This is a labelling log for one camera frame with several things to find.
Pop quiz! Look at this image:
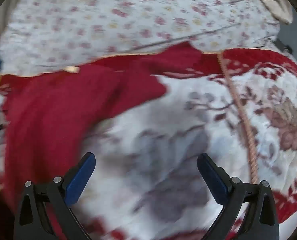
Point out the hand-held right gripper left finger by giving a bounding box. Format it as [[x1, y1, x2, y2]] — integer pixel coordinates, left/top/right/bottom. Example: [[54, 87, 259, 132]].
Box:
[[14, 152, 96, 240]]

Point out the thin dark cable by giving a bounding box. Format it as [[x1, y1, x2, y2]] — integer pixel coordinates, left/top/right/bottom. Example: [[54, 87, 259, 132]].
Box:
[[127, 23, 242, 52]]

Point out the red and white floral blanket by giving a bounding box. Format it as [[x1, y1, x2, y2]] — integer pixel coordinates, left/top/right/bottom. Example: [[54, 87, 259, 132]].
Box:
[[0, 47, 297, 240]]

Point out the dark red garment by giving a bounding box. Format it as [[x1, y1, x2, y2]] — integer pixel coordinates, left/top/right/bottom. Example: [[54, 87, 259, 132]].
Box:
[[0, 41, 204, 240]]

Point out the beige crumpled cloth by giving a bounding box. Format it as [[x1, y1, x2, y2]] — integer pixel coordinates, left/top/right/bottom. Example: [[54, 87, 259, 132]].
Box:
[[252, 0, 294, 25]]

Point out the white pink-flowered bedsheet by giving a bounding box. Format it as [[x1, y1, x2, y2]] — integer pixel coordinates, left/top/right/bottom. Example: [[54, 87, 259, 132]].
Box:
[[0, 0, 281, 75]]

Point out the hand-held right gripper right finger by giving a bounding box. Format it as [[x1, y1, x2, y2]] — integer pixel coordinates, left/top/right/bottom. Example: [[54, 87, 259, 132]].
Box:
[[197, 153, 280, 240]]

